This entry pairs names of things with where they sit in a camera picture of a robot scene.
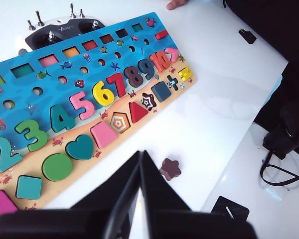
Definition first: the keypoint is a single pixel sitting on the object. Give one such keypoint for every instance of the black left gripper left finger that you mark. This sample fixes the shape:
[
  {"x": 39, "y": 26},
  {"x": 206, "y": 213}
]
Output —
[{"x": 119, "y": 191}]

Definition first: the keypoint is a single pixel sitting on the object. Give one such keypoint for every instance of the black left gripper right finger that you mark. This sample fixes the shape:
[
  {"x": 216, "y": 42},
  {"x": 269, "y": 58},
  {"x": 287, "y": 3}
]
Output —
[{"x": 157, "y": 191}]

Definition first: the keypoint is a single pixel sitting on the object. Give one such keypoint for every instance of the blue-grey rounded cube block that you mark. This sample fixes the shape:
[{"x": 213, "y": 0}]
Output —
[{"x": 161, "y": 90}]

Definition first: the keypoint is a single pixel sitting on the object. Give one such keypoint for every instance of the person's bare hand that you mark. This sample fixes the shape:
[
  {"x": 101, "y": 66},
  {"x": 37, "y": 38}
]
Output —
[{"x": 177, "y": 3}]

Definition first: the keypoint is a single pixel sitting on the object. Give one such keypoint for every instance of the brown star block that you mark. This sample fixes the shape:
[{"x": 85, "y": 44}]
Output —
[{"x": 170, "y": 168}]

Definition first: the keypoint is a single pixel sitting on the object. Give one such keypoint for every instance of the pink trapezoid block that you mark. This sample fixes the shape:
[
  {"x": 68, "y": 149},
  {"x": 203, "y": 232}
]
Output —
[{"x": 103, "y": 136}]

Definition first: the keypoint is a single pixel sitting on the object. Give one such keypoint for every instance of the teal heart block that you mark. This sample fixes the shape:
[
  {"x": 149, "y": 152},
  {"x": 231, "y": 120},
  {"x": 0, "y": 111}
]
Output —
[{"x": 79, "y": 147}]

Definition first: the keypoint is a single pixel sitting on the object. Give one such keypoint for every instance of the black plate with white mark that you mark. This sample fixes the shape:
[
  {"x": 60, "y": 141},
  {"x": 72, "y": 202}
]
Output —
[{"x": 219, "y": 207}]

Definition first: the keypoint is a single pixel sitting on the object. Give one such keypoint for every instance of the green circle block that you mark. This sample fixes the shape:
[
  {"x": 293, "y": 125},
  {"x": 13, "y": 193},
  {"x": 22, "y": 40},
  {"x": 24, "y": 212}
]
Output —
[{"x": 56, "y": 167}]

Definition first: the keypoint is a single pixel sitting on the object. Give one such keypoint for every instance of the red triangle block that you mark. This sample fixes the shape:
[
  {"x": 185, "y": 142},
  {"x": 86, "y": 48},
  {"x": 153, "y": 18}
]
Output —
[{"x": 137, "y": 113}]

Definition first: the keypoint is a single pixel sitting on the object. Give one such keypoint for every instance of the teal number four piece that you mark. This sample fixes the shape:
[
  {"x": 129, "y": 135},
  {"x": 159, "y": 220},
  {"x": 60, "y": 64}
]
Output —
[{"x": 66, "y": 124}]

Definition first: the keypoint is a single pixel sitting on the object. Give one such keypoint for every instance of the pink number five piece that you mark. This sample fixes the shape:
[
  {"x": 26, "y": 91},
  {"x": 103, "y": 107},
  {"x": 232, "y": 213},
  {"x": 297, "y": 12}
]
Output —
[{"x": 86, "y": 109}]

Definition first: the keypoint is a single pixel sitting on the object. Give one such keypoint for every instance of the teal square block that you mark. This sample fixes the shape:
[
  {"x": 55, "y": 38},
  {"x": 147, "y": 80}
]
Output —
[{"x": 29, "y": 188}]

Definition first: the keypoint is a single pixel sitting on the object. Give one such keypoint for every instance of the green number three piece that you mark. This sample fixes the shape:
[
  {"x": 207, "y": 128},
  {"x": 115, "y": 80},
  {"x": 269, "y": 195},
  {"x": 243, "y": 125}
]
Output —
[{"x": 36, "y": 142}]

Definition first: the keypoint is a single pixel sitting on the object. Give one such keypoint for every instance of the yellow number six piece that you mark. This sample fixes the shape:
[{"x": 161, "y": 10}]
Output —
[{"x": 98, "y": 94}]

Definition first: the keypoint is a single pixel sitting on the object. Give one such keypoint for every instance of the red number seven piece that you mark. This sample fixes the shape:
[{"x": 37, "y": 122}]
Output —
[{"x": 119, "y": 87}]

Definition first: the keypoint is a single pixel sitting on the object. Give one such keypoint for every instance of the brown number eight piece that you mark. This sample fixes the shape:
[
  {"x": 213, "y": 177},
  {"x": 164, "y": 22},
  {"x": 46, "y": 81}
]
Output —
[{"x": 129, "y": 77}]

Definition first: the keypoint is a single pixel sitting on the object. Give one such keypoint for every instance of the magenta rounded rectangle block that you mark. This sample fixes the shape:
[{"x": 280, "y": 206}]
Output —
[{"x": 1, "y": 204}]

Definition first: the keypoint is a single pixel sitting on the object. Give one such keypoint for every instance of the teal number two piece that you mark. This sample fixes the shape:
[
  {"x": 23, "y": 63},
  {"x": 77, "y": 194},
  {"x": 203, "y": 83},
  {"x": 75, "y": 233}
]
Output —
[{"x": 5, "y": 159}]

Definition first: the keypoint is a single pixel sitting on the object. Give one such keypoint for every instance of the blue-grey number nine piece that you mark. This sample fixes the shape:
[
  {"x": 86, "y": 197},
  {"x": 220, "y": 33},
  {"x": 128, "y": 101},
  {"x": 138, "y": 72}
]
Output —
[{"x": 150, "y": 72}]

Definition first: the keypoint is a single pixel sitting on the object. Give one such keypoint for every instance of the yellow equals sign piece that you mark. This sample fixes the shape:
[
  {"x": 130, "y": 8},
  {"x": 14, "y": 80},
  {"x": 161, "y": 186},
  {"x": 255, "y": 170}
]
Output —
[{"x": 185, "y": 74}]

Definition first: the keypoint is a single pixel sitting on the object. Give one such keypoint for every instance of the wooden number shape puzzle board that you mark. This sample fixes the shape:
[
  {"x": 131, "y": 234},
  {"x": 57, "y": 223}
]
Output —
[{"x": 52, "y": 89}]

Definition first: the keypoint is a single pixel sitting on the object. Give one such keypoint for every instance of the orange number ten piece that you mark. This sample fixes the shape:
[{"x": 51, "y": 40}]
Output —
[{"x": 159, "y": 62}]

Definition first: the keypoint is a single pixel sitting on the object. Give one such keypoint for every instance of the pink arrow sign piece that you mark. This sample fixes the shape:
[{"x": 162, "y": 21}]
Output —
[{"x": 174, "y": 53}]

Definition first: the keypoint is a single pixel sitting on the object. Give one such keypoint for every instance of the red minus sign piece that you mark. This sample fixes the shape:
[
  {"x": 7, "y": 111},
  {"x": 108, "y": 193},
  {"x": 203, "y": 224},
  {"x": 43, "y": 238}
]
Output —
[{"x": 161, "y": 35}]

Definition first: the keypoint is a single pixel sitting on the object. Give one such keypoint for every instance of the black white remote controller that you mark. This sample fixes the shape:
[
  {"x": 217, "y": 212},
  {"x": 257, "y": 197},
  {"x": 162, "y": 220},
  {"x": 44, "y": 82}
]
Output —
[{"x": 40, "y": 37}]

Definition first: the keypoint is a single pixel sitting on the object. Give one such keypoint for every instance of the small black plate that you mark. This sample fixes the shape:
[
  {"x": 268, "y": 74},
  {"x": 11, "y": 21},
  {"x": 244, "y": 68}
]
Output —
[{"x": 248, "y": 36}]

